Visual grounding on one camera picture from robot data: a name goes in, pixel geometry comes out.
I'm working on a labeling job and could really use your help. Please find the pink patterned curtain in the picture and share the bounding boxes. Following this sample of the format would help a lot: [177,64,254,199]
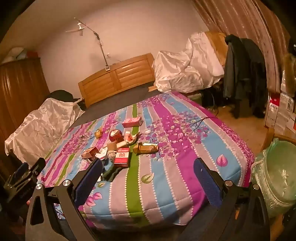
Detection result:
[192,0,292,93]

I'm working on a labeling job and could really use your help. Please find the wooden bed headboard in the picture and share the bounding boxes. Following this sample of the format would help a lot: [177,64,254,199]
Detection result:
[78,53,155,108]

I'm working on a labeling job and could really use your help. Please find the wooden cabinet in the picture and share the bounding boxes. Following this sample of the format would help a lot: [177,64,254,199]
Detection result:
[206,31,228,61]

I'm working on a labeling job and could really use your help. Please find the red apple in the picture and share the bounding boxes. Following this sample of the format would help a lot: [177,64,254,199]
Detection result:
[109,130,123,142]

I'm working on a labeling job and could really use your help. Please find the red white wrapper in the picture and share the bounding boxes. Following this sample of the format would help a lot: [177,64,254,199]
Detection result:
[125,131,140,144]

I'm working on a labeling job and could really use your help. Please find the tan cardboard box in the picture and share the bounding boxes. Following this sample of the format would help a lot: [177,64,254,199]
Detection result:
[132,142,159,155]

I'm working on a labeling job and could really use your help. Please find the white red card packet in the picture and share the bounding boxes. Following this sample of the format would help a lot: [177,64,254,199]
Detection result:
[95,149,109,161]

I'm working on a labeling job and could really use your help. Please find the trash bin with green bag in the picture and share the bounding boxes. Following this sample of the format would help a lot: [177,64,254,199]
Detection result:
[251,138,296,218]

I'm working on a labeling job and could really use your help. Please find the black cloth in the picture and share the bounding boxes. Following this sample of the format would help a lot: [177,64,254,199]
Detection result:
[45,90,86,109]

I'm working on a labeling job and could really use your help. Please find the striped floral printed blanket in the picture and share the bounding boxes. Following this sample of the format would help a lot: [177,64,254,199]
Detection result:
[37,91,255,230]

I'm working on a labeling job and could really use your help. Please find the beige knitted cloth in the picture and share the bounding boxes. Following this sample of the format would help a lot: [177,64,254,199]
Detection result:
[107,150,118,163]

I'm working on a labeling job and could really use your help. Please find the pink rectangular box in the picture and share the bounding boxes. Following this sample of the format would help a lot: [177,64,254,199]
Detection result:
[122,116,142,128]

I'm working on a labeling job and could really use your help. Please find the small red box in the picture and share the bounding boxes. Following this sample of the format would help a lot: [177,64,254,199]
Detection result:
[81,146,99,159]

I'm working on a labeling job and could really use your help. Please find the white bag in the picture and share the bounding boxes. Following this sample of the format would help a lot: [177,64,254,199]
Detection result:
[2,46,38,63]

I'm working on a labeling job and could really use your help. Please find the large red box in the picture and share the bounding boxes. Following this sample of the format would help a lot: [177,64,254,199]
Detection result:
[114,148,130,168]

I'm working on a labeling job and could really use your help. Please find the white lamp on metal arm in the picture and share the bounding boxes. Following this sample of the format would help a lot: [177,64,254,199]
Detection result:
[65,17,111,72]

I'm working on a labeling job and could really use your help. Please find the small white satin cover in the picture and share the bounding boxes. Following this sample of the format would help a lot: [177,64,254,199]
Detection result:
[5,97,86,167]

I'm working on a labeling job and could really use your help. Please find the large white satin cover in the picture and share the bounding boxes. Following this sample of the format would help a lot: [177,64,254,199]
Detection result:
[151,31,225,93]

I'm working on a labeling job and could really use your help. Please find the wooden chair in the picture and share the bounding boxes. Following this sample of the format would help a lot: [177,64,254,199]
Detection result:
[260,127,296,241]

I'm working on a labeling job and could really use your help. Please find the dark green cloth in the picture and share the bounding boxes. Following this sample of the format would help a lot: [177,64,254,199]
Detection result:
[102,160,130,182]

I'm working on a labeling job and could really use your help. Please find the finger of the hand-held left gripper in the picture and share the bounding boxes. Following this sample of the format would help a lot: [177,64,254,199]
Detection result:
[9,158,46,184]

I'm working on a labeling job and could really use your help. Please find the grey bed mattress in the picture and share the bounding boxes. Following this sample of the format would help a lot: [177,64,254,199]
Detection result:
[72,81,171,127]

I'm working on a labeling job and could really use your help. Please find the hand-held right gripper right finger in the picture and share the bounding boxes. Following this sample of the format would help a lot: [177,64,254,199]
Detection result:
[185,158,271,241]

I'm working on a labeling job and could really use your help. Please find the dark hanging jackets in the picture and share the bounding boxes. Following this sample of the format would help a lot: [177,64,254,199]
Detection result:
[223,34,269,118]

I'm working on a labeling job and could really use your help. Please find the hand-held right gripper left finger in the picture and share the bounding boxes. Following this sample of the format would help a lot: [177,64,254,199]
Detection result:
[25,159,103,241]

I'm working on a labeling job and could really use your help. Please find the brown wooden wardrobe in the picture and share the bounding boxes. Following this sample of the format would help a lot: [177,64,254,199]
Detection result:
[0,57,50,139]

